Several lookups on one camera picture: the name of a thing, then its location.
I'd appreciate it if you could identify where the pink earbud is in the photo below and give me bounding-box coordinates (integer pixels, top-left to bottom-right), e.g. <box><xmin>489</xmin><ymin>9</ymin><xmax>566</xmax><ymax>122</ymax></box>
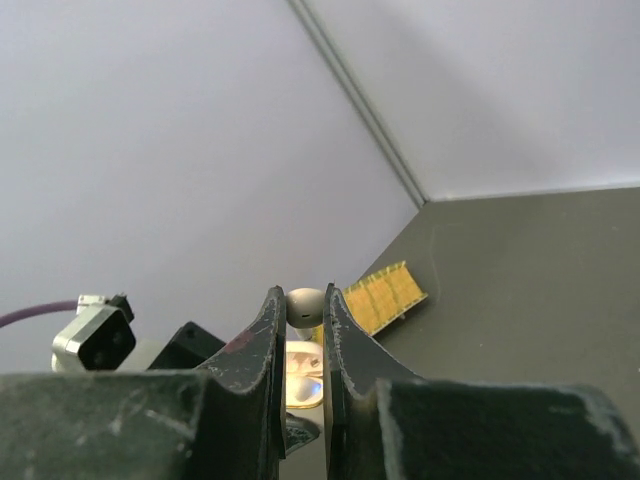
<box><xmin>286</xmin><ymin>288</ymin><xmax>324</xmax><ymax>341</ymax></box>

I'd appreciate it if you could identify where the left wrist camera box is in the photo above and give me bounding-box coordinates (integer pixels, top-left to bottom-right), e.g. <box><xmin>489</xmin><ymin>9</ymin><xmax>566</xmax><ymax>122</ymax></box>
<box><xmin>51</xmin><ymin>294</ymin><xmax>136</xmax><ymax>373</ymax></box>

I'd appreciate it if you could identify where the yellow woven mat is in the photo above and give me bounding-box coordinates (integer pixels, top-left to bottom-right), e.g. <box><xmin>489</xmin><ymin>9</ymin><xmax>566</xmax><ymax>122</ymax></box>
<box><xmin>342</xmin><ymin>261</ymin><xmax>428</xmax><ymax>336</ymax></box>

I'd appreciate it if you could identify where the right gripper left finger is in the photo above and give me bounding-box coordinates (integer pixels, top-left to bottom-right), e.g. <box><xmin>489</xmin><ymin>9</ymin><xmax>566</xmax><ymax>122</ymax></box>
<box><xmin>1</xmin><ymin>286</ymin><xmax>286</xmax><ymax>479</ymax></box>

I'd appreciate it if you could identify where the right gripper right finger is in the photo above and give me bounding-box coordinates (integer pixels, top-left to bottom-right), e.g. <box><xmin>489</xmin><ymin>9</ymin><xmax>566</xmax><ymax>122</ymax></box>
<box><xmin>323</xmin><ymin>286</ymin><xmax>639</xmax><ymax>479</ymax></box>

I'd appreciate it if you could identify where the pink earbud charging case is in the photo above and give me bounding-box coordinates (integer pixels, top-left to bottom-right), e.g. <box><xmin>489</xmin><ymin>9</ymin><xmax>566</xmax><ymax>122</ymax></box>
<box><xmin>285</xmin><ymin>341</ymin><xmax>324</xmax><ymax>409</ymax></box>

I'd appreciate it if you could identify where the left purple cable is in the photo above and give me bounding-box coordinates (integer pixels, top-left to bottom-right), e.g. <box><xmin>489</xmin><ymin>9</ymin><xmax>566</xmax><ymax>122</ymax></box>
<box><xmin>0</xmin><ymin>298</ymin><xmax>79</xmax><ymax>329</ymax></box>

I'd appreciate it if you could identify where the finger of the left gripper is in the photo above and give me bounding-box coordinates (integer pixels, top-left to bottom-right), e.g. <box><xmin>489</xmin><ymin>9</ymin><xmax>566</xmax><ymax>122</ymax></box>
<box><xmin>285</xmin><ymin>413</ymin><xmax>321</xmax><ymax>455</ymax></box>
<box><xmin>148</xmin><ymin>322</ymin><xmax>226</xmax><ymax>370</ymax></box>

